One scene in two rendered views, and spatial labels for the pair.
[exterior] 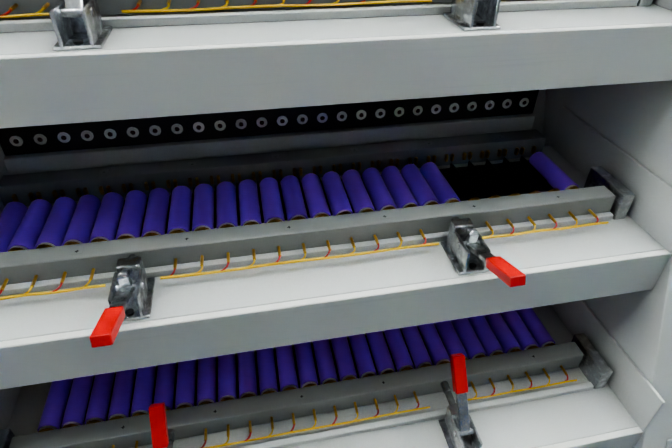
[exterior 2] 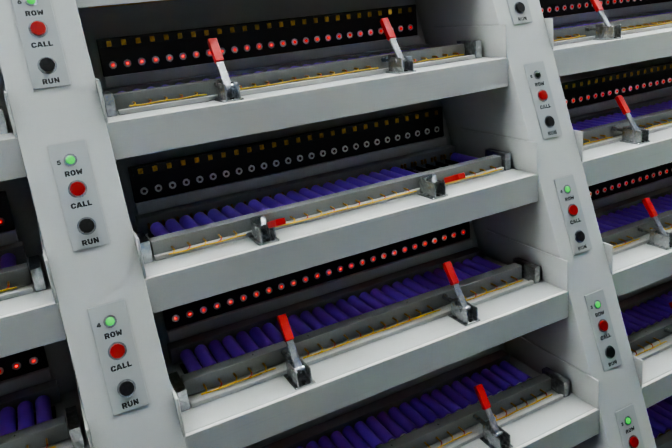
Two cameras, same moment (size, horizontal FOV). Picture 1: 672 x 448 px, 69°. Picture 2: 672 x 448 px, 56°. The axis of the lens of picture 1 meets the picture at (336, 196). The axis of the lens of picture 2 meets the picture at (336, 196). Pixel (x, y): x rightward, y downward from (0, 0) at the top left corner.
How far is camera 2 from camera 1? 0.57 m
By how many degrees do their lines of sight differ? 22
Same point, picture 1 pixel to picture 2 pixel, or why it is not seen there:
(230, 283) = (312, 225)
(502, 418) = (485, 306)
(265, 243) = (323, 204)
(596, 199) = (491, 159)
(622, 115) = (490, 117)
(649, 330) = (546, 226)
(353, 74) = (356, 99)
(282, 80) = (324, 105)
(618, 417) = (552, 289)
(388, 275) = (396, 207)
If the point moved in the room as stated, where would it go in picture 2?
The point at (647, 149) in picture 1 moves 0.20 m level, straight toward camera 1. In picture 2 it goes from (507, 127) to (497, 121)
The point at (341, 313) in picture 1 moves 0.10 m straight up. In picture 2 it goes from (378, 227) to (360, 157)
